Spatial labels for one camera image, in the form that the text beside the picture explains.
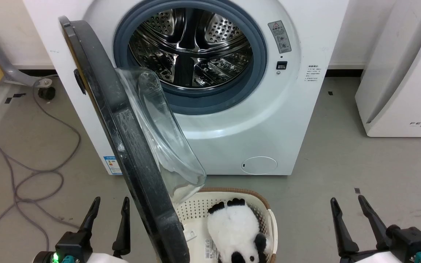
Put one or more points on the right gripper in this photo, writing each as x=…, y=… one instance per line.
x=400, y=248

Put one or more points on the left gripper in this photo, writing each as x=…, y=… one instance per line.
x=73, y=250

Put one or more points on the black round washing machine door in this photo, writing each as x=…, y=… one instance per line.
x=122, y=120

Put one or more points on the white front-load washing machine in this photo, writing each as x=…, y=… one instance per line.
x=287, y=120

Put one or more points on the white paper tag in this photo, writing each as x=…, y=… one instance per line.
x=189, y=235

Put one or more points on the cream plastic laundry basket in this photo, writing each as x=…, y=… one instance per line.
x=196, y=212

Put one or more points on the black and white panda plush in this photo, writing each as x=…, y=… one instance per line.
x=234, y=230

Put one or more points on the black caster wheel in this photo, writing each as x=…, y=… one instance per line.
x=46, y=92

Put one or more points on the white air purifier appliance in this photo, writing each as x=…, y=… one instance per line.
x=404, y=84

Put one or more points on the grey metal cart leg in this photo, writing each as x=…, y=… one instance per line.
x=4, y=62

